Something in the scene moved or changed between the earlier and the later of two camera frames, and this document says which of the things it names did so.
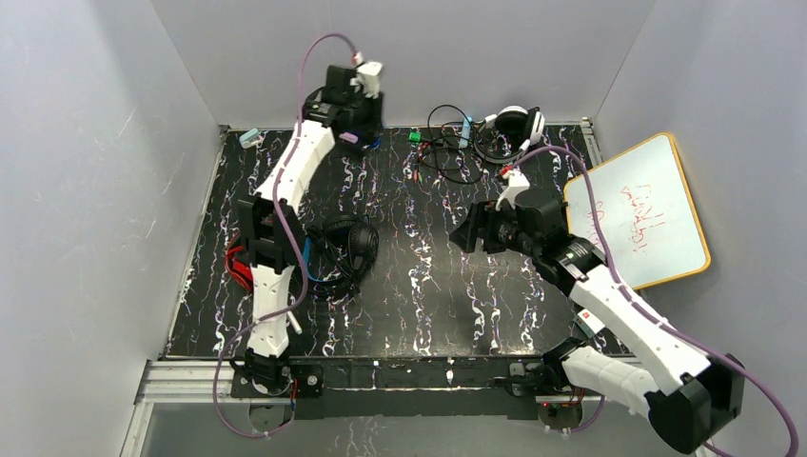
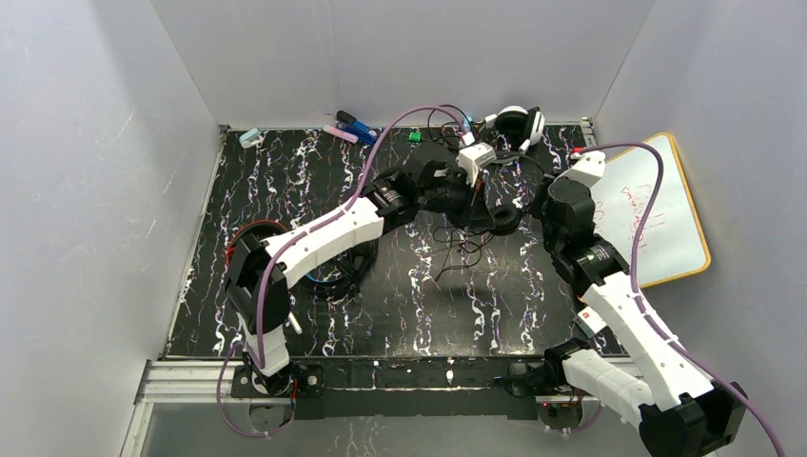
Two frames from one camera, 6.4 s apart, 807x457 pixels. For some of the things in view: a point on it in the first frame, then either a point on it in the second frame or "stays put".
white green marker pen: (294, 323) stays put
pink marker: (349, 137) stays put
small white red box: (588, 324) stays put
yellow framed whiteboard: (648, 214) stays put
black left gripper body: (364, 118) to (464, 198)
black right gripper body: (481, 228) to (541, 206)
